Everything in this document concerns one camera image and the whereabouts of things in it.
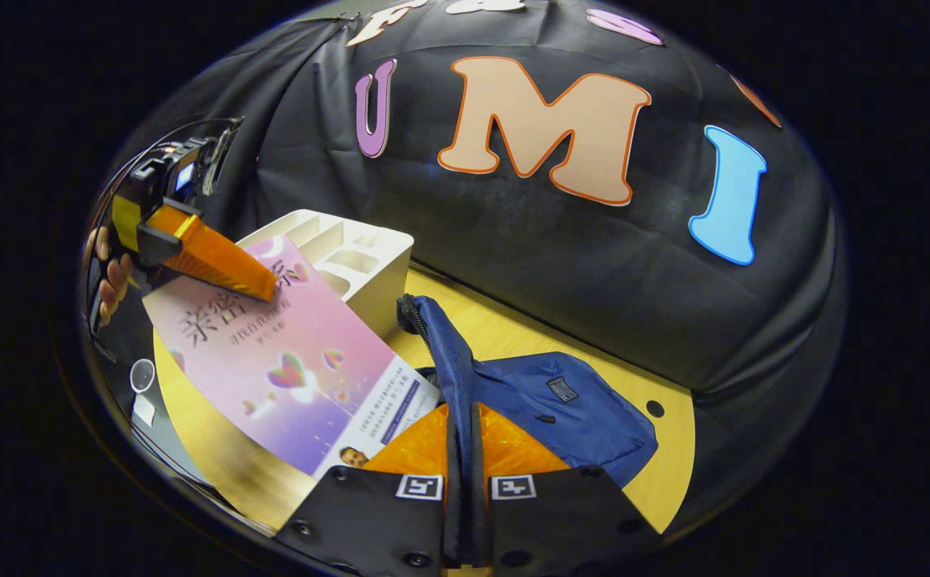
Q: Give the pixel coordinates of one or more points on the white bookshelf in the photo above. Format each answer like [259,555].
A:
[368,268]

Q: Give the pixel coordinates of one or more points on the black backdrop cloth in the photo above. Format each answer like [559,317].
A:
[593,280]

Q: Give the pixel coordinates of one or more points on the pink book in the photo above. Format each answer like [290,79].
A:
[272,377]

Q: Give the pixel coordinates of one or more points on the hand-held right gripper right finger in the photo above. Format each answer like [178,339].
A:
[561,521]

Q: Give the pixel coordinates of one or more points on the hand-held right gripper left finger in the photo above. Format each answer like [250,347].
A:
[368,521]

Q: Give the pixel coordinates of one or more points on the blue schoolbag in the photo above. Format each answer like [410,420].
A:
[585,425]

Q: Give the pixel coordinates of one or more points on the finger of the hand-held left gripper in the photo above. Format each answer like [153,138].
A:
[216,260]

